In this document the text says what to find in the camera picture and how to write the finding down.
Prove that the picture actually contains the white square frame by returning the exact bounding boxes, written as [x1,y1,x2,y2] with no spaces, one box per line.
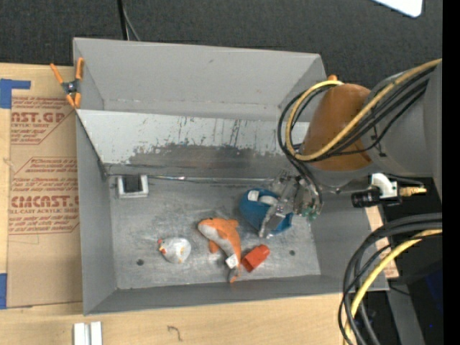
[117,174,150,198]

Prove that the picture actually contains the red plastic piece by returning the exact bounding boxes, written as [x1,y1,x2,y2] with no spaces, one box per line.
[241,244,271,274]

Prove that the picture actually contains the brown cardboard board red print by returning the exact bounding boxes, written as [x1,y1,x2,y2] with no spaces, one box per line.
[0,62,84,311]

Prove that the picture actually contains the white toy chicken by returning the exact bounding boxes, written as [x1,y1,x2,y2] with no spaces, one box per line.
[157,236,193,265]

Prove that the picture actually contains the black cylinder on white bracket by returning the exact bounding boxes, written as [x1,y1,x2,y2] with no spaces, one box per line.
[351,172,428,209]

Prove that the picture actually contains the orange and white toy fish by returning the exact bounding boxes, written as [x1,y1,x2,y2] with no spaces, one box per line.
[197,217,243,285]

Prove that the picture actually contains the grey metal bin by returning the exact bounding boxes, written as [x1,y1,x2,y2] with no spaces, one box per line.
[73,37,391,316]

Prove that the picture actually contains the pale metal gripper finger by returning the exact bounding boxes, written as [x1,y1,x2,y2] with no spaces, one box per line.
[258,208,290,239]
[270,189,290,212]

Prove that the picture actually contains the blue cup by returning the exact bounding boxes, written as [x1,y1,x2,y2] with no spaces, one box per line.
[238,188,294,237]

